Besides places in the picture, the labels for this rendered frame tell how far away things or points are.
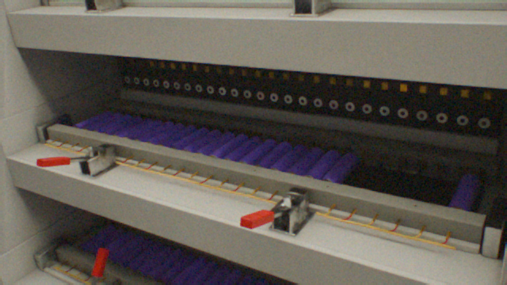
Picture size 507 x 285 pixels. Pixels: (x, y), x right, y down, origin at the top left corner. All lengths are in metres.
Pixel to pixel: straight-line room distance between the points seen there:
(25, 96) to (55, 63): 0.06
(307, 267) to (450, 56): 0.21
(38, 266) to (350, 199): 0.51
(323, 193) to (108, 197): 0.25
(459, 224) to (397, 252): 0.05
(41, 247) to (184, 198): 0.34
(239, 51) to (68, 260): 0.45
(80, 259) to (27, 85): 0.26
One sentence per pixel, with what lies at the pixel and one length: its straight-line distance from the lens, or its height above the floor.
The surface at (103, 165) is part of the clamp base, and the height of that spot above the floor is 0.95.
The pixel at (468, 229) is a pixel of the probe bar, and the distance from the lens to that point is 0.42.
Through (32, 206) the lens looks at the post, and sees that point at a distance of 0.77.
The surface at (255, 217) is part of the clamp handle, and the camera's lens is 0.38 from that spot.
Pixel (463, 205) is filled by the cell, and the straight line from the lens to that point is 0.45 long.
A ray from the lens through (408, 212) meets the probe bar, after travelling 0.43.
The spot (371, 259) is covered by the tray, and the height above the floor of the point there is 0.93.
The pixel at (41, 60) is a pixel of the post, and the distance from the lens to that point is 0.74.
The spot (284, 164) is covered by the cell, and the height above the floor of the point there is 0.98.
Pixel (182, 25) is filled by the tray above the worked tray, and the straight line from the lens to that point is 0.48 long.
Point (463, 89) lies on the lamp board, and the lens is 0.52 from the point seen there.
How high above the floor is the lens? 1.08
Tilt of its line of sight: 9 degrees down
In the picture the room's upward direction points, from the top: 5 degrees clockwise
